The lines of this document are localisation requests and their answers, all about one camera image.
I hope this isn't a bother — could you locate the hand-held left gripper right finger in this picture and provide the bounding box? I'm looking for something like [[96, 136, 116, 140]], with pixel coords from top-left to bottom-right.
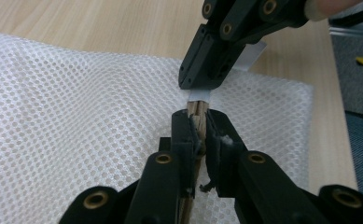
[[204, 108, 249, 199]]

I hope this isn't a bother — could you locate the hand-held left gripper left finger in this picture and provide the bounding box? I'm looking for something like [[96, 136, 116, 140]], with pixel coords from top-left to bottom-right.
[[159, 109, 202, 199]]

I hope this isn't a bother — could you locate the wooden clip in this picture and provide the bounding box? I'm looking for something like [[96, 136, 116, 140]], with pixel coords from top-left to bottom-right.
[[178, 99, 210, 224]]

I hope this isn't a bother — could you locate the white strip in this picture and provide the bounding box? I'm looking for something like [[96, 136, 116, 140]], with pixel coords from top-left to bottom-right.
[[188, 39, 268, 103]]

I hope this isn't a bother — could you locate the white mesh bag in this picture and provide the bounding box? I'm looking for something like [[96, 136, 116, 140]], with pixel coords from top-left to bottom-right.
[[0, 31, 314, 224]]

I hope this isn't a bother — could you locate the grey fabric panel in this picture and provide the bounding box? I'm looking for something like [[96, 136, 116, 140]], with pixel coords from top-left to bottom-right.
[[328, 8, 363, 117]]

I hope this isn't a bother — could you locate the black cable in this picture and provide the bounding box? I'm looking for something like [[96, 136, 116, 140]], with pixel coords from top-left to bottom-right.
[[328, 4, 363, 28]]

